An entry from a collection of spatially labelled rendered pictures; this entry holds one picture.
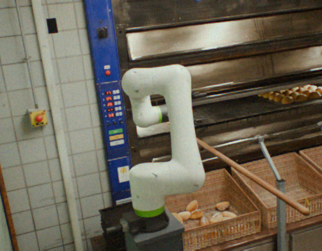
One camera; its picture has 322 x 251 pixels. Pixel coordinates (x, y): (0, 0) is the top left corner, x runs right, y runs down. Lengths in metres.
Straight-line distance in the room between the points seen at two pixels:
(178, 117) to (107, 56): 1.06
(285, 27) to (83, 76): 1.45
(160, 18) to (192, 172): 1.38
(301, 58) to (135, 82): 1.81
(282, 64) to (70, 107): 1.53
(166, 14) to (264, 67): 0.82
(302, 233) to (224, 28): 1.44
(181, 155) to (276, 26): 1.71
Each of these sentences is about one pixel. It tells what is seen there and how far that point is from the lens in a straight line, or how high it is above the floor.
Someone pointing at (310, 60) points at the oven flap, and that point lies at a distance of 3.31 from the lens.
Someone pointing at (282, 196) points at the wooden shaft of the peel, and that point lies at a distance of 1.90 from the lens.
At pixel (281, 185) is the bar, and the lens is 2.64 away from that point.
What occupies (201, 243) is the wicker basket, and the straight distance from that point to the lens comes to 2.66.
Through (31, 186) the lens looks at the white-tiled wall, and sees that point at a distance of 2.77.
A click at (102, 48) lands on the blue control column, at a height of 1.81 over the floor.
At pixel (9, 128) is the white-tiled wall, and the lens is 2.65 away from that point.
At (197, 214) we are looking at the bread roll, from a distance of 2.95.
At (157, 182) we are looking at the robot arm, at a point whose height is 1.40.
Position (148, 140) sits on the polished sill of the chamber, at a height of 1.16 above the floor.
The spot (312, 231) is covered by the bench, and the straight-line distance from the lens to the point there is 3.01.
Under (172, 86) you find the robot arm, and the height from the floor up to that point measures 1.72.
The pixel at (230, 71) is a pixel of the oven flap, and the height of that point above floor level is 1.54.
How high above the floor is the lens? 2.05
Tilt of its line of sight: 17 degrees down
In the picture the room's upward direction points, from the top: 6 degrees counter-clockwise
